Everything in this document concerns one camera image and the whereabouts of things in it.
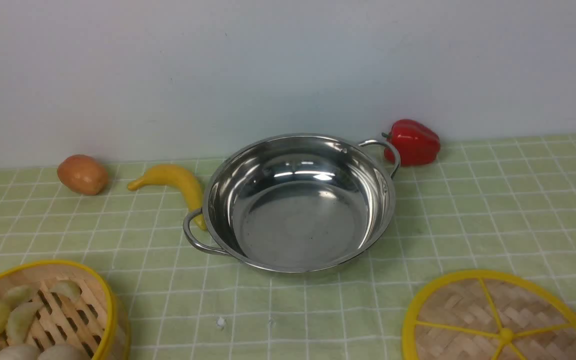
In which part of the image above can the woven bamboo steamer lid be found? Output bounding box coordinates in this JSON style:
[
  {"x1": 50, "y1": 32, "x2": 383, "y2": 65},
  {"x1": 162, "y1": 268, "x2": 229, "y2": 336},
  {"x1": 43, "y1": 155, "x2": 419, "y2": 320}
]
[{"x1": 401, "y1": 269, "x2": 576, "y2": 360}]

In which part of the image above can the bamboo steamer basket yellow rim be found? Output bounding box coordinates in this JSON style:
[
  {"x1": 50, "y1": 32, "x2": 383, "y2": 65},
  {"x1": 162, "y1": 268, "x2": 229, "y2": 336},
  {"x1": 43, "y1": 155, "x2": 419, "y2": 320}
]
[{"x1": 0, "y1": 259, "x2": 131, "y2": 360}]

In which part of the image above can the stainless steel pot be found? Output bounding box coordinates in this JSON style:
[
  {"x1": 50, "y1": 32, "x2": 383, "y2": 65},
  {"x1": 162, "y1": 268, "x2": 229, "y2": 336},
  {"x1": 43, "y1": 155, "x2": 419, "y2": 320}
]
[{"x1": 182, "y1": 133, "x2": 402, "y2": 274}]

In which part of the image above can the yellow banana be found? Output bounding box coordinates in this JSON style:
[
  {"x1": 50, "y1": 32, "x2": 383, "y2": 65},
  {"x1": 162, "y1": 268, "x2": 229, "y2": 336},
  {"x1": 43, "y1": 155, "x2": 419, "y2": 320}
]
[{"x1": 126, "y1": 163, "x2": 204, "y2": 212}]

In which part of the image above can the red bell pepper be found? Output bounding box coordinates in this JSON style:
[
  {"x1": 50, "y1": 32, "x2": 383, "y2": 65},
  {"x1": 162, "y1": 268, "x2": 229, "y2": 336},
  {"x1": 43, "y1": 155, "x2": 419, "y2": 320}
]
[{"x1": 381, "y1": 119, "x2": 441, "y2": 167}]

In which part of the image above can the orange brown potato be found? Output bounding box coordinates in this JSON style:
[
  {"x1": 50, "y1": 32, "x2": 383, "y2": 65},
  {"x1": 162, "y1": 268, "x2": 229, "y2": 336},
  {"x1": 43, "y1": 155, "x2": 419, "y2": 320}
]
[{"x1": 57, "y1": 153, "x2": 109, "y2": 196}]

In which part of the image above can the green checkered tablecloth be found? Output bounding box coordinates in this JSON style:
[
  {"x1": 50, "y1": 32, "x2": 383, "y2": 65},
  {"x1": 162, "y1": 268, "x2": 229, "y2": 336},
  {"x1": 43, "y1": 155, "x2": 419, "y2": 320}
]
[{"x1": 0, "y1": 134, "x2": 576, "y2": 360}]

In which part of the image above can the white round bun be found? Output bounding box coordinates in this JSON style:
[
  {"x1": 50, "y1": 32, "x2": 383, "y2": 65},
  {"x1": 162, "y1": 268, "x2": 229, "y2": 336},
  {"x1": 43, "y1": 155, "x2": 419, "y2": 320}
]
[
  {"x1": 0, "y1": 344, "x2": 41, "y2": 360},
  {"x1": 37, "y1": 343, "x2": 90, "y2": 360}
]

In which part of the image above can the pale green dumpling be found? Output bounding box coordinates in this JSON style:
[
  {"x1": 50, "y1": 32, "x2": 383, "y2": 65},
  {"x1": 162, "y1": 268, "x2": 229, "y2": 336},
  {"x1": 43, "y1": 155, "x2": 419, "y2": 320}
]
[{"x1": 6, "y1": 301, "x2": 44, "y2": 346}]

